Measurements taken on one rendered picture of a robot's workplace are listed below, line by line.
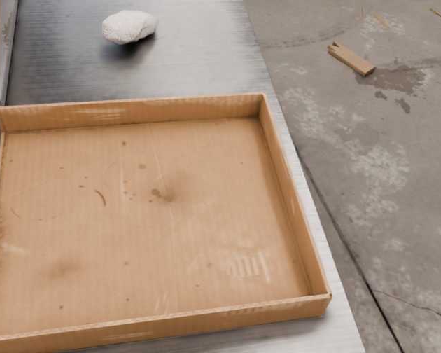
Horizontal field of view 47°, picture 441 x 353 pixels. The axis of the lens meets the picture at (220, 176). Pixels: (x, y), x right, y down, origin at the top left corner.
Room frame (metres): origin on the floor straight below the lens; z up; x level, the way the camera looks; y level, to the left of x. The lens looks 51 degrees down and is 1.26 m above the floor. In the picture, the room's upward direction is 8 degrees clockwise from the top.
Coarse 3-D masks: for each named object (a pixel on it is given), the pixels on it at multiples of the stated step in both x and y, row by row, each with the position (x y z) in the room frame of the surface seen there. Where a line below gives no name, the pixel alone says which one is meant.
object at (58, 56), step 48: (48, 0) 0.63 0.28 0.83; (96, 0) 0.65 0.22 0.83; (144, 0) 0.67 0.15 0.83; (192, 0) 0.68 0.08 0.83; (240, 0) 0.70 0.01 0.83; (48, 48) 0.53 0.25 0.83; (96, 48) 0.54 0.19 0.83; (144, 48) 0.55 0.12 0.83; (192, 48) 0.57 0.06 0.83; (240, 48) 0.58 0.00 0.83; (48, 96) 0.44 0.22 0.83; (96, 96) 0.45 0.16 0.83; (144, 96) 0.46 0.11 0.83; (288, 144) 0.41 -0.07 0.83; (336, 288) 0.23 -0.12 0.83; (192, 336) 0.17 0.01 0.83; (240, 336) 0.17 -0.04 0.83; (288, 336) 0.18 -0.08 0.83; (336, 336) 0.18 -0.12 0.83
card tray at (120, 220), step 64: (0, 128) 0.37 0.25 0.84; (64, 128) 0.38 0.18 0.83; (128, 128) 0.40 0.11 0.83; (192, 128) 0.41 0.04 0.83; (256, 128) 0.43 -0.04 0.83; (0, 192) 0.29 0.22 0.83; (64, 192) 0.30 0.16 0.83; (128, 192) 0.31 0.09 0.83; (192, 192) 0.32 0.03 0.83; (256, 192) 0.33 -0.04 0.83; (0, 256) 0.22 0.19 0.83; (64, 256) 0.22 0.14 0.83; (128, 256) 0.23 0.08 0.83; (192, 256) 0.24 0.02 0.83; (256, 256) 0.25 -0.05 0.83; (0, 320) 0.16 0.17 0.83; (64, 320) 0.16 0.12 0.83; (128, 320) 0.16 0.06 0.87; (192, 320) 0.17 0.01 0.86; (256, 320) 0.18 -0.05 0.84
